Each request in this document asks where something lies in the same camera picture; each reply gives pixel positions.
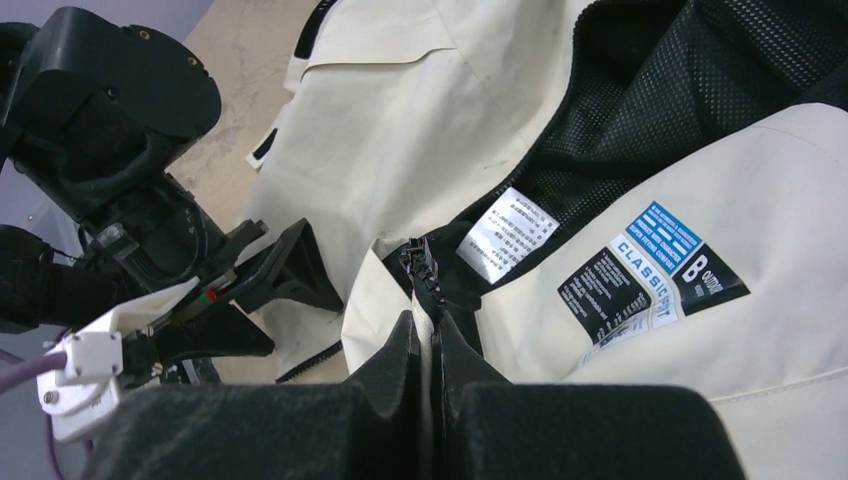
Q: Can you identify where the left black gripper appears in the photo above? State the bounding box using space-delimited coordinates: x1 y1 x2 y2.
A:
81 175 344 364

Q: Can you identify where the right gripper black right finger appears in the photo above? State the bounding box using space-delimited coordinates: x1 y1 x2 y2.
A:
437 313 745 479

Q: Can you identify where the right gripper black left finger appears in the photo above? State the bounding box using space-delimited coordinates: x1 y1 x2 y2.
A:
86 312 421 479

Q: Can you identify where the beige jacket with black lining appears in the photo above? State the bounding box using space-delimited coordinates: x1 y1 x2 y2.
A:
247 1 847 479

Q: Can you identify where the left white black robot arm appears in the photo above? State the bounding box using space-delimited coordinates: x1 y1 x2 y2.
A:
1 6 343 364

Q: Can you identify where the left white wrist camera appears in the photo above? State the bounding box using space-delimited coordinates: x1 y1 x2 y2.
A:
36 277 199 443

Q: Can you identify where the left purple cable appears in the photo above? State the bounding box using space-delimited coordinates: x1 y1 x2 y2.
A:
0 349 94 480

